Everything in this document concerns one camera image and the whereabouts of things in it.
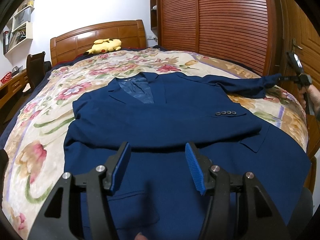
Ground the navy blue suit jacket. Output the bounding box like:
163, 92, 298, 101
63, 72, 310, 239

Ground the floral bed blanket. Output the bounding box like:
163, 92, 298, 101
1, 48, 293, 239

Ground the wooden desk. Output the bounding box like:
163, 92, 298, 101
0, 69, 28, 108

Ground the wooden headboard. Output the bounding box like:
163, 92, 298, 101
50, 20, 147, 66

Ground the red basket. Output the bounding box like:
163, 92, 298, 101
1, 72, 12, 85

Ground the yellow Pikachu plush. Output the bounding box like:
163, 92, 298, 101
84, 38, 122, 55

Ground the right hand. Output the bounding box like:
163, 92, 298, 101
299, 85, 320, 121

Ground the wooden louvered wardrobe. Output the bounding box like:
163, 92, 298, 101
150, 0, 282, 75

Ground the metal door handle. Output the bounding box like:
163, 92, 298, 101
292, 38, 303, 53

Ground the white wall shelf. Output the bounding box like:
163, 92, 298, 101
2, 0, 35, 55

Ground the dark wooden chair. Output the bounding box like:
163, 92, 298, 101
23, 51, 52, 94

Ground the wooden door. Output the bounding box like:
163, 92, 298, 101
280, 0, 319, 158

